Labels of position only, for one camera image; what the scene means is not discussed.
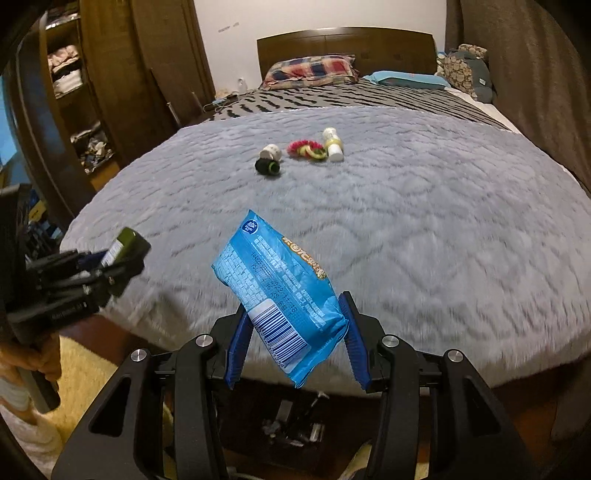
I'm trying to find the small white yellow bottle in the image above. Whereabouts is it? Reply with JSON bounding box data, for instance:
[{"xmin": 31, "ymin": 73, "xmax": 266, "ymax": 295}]
[{"xmin": 322, "ymin": 127, "xmax": 344, "ymax": 162}]

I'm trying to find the grey fluffy blanket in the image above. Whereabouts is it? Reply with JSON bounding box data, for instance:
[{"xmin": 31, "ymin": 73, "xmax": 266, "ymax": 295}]
[{"xmin": 61, "ymin": 106, "xmax": 590, "ymax": 386}]

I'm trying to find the grey black patterned bedsheet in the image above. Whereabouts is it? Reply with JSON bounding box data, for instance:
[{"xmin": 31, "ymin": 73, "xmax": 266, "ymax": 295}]
[{"xmin": 212, "ymin": 80, "xmax": 516, "ymax": 131}]

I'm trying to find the dark wooden headboard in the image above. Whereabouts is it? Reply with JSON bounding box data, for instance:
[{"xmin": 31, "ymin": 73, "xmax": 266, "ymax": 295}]
[{"xmin": 256, "ymin": 27, "xmax": 438, "ymax": 75}]

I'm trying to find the red blue checkered pillow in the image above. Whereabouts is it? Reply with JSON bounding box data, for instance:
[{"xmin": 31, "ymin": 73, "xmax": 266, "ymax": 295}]
[{"xmin": 260, "ymin": 54, "xmax": 359, "ymax": 91}]

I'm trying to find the person's left hand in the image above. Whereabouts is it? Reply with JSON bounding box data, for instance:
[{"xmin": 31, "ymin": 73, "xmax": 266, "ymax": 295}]
[{"xmin": 1, "ymin": 333, "xmax": 62, "ymax": 426}]

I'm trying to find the dark wooden wardrobe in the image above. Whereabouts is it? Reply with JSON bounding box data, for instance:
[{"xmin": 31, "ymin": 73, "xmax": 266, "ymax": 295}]
[{"xmin": 1, "ymin": 1, "xmax": 214, "ymax": 229}]

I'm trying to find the light blue pillow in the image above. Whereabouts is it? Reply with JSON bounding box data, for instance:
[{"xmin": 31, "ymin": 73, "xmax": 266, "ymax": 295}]
[{"xmin": 363, "ymin": 70, "xmax": 451, "ymax": 90}]

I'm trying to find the brown curtain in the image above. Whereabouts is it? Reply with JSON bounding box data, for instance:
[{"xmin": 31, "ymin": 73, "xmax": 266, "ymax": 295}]
[{"xmin": 445, "ymin": 1, "xmax": 590, "ymax": 186}]

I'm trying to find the black green tape roll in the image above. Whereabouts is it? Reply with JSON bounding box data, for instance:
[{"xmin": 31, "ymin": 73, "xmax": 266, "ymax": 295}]
[{"xmin": 254, "ymin": 158, "xmax": 280, "ymax": 176}]

